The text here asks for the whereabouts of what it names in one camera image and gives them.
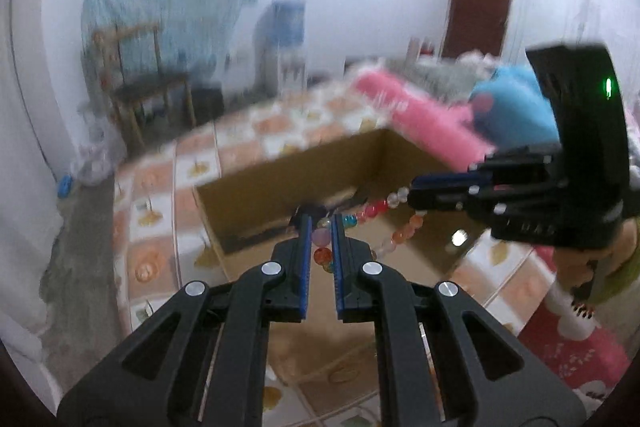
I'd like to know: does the multicolour bead bracelet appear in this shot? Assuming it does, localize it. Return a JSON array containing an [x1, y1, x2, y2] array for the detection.
[[310, 185, 426, 275]]

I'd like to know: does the person's right hand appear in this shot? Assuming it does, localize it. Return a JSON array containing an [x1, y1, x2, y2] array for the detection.
[[553, 219, 638, 291]]

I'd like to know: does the pink floral blanket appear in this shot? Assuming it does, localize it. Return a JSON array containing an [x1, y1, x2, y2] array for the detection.
[[352, 69, 496, 171]]

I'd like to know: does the blue plush pillow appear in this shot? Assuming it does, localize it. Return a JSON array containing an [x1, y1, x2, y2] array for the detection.
[[469, 65, 559, 148]]

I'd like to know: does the purple wrist watch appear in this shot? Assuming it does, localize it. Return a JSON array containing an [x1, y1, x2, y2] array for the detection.
[[290, 202, 329, 225]]

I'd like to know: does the brown cardboard box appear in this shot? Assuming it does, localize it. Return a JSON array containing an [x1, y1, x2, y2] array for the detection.
[[193, 128, 490, 377]]

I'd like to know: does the patterned tablecloth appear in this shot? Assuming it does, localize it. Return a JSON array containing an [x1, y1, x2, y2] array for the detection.
[[112, 78, 557, 427]]

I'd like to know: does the black trash bin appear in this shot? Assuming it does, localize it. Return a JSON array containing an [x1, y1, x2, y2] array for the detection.
[[191, 87, 224, 124]]

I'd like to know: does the blue water bottle dispenser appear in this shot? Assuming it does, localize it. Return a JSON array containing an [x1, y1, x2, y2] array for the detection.
[[254, 0, 307, 96]]

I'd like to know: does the clear plastic bag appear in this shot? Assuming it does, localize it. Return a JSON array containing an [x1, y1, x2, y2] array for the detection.
[[70, 122, 128, 186]]

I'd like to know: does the small blue floor object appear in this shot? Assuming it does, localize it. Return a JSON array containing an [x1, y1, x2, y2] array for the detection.
[[58, 174, 74, 199]]

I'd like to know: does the wooden chair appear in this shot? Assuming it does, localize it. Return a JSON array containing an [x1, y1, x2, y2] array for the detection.
[[91, 22, 198, 148]]

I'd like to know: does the white curtain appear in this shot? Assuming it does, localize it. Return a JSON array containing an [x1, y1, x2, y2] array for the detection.
[[0, 0, 66, 358]]

